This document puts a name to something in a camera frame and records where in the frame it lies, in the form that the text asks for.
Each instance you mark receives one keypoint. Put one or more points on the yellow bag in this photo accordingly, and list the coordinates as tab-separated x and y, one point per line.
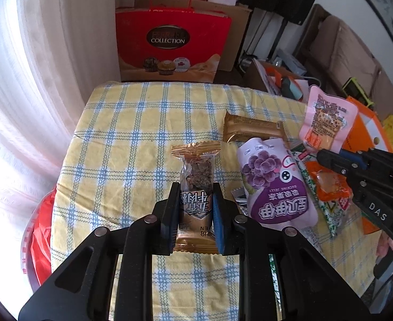
391	132

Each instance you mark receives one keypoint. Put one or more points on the green black device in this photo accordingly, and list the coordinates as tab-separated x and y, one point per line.
357	90

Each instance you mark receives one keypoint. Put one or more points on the gold bar snack packet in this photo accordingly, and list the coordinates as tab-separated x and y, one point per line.
250	127

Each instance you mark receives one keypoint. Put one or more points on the red plastic bag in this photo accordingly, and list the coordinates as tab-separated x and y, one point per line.
41	237

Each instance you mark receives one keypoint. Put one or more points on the orange grey gadget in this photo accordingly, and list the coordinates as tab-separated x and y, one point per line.
288	85

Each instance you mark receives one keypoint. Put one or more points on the brown sofa cushion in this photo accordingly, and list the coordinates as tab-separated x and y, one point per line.
347	50

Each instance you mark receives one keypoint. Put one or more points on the orange cardboard box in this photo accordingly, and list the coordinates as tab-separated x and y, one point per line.
370	122

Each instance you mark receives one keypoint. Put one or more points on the yellow blue plaid tablecloth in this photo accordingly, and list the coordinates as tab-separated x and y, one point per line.
132	147

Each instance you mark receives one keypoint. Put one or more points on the framed wall picture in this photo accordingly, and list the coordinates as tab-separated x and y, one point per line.
380	10

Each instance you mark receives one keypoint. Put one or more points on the pink snack packet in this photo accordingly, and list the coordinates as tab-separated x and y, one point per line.
328	117

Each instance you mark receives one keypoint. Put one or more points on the open brown cardboard box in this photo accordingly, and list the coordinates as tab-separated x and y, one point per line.
255	77

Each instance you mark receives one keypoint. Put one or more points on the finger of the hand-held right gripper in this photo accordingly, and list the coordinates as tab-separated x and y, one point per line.
331	161
352	155

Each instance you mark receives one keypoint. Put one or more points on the large green-white seaweed packet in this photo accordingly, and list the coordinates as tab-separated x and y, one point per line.
333	222

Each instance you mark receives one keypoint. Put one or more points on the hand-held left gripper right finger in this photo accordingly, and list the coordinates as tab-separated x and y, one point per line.
218	224

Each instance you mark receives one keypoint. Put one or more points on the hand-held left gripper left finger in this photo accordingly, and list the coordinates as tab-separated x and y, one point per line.
171	227

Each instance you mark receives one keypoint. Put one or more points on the gold jerky snack packet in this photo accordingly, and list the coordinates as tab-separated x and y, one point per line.
196	170

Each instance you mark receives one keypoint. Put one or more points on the white grey appliance box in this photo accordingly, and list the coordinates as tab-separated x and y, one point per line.
290	61

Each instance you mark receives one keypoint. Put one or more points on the black speaker stand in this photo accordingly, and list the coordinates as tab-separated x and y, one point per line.
252	30
277	38

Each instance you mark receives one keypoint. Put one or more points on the red chocolate gift bag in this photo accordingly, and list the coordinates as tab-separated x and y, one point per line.
169	40

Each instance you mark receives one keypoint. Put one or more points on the wooden sofa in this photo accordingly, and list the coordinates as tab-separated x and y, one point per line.
320	40

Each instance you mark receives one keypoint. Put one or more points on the orange snack packet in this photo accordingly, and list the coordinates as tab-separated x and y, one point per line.
330	184

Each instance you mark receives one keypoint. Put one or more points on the purple grape jelly pouch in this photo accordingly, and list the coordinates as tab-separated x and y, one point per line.
270	180

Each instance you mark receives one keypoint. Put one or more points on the white curtain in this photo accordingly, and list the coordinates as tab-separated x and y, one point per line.
32	90

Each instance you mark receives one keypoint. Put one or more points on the small silver snack packet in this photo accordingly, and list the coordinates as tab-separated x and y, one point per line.
240	200

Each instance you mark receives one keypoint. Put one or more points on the large brown cardboard box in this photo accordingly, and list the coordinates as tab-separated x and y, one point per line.
238	33

